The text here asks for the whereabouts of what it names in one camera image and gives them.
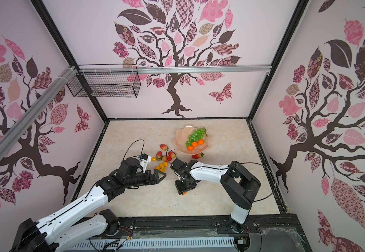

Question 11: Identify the lone red strawberry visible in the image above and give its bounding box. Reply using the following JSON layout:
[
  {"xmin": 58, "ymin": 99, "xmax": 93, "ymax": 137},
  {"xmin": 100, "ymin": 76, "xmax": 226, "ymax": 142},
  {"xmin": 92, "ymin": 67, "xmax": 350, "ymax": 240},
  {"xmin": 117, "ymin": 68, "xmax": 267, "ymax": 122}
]
[{"xmin": 191, "ymin": 153, "xmax": 204, "ymax": 159}]

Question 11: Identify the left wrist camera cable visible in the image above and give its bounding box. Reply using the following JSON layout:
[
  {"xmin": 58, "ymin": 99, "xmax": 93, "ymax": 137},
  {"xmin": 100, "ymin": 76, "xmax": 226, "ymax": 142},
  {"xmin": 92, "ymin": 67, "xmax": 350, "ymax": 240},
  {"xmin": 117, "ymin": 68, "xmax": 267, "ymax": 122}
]
[{"xmin": 122, "ymin": 139, "xmax": 146, "ymax": 160}]

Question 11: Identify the green grape bunch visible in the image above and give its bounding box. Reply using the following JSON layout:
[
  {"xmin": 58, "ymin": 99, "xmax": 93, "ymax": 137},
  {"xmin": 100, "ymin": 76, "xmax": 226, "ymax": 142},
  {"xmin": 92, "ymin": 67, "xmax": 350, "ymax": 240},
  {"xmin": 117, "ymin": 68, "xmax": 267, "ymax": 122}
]
[{"xmin": 186, "ymin": 128, "xmax": 207, "ymax": 147}]

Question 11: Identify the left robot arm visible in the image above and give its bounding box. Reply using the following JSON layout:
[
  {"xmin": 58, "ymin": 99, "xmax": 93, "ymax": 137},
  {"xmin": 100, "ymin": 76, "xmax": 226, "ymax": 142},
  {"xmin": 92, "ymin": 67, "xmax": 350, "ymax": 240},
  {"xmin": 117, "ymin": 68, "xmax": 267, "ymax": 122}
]
[{"xmin": 11, "ymin": 157, "xmax": 167, "ymax": 252}]

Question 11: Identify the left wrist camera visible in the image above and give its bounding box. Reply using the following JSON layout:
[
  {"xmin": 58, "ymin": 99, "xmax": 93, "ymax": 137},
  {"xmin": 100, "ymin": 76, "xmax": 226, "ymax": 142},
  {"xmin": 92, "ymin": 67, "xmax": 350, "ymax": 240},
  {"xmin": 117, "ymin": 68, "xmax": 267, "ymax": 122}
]
[{"xmin": 139, "ymin": 154, "xmax": 152, "ymax": 173}]

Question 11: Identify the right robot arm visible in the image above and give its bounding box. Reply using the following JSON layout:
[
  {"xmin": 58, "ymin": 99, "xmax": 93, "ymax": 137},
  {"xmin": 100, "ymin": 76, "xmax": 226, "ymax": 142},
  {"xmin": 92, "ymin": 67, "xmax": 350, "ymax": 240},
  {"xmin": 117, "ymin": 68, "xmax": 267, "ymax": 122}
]
[{"xmin": 171, "ymin": 159, "xmax": 261, "ymax": 233}]

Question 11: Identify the left aluminium rail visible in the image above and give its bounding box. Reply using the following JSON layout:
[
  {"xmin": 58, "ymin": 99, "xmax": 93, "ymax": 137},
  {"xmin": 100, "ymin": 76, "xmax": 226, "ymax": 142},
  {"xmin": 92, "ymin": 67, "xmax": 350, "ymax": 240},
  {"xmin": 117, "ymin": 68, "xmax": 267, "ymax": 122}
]
[{"xmin": 0, "ymin": 66, "xmax": 77, "ymax": 161}]

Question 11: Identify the back aluminium rail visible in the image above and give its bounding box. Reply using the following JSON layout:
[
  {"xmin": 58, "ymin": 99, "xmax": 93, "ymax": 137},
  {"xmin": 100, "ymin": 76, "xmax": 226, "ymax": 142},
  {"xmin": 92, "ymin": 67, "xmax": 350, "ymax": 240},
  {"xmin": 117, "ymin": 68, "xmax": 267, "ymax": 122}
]
[{"xmin": 78, "ymin": 65, "xmax": 272, "ymax": 74}]

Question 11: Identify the black wire basket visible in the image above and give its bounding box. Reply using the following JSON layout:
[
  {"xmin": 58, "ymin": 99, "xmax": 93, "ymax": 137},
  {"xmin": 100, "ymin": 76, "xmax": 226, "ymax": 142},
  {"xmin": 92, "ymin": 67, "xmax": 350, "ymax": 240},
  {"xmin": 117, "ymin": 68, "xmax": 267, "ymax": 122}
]
[{"xmin": 67, "ymin": 63, "xmax": 141, "ymax": 98}]

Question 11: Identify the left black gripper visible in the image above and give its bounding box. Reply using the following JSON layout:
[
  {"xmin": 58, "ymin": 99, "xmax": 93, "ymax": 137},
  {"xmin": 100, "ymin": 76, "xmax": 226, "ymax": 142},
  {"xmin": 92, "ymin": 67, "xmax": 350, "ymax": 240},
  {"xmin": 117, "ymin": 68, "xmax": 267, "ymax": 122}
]
[{"xmin": 125, "ymin": 169, "xmax": 167, "ymax": 188}]

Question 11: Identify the red strawberry with leaves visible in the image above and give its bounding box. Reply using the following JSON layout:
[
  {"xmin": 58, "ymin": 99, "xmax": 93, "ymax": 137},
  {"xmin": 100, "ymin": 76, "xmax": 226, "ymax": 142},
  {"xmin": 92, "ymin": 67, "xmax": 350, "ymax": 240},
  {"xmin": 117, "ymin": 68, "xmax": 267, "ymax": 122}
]
[{"xmin": 156, "ymin": 151, "xmax": 163, "ymax": 161}]

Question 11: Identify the white slotted cable duct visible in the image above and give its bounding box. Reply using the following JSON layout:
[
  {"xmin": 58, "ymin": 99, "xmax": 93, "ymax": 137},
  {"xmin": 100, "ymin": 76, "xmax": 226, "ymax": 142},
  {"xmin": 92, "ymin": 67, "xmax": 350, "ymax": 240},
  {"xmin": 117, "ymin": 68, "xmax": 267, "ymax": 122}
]
[{"xmin": 65, "ymin": 237, "xmax": 237, "ymax": 252}]

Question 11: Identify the aluminium rail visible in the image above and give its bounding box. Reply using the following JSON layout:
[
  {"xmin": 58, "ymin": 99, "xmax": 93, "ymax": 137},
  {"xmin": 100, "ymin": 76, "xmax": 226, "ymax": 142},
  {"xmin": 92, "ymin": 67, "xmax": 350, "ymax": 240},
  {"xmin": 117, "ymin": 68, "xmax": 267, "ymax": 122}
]
[
  {"xmin": 0, "ymin": 66, "xmax": 77, "ymax": 161},
  {"xmin": 78, "ymin": 65, "xmax": 272, "ymax": 74}
]

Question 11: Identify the black base frame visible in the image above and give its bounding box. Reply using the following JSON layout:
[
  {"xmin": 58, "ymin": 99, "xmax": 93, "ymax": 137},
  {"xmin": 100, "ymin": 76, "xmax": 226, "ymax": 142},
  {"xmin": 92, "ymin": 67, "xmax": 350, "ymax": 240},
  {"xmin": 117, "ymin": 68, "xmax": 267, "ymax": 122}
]
[{"xmin": 51, "ymin": 215, "xmax": 312, "ymax": 252}]

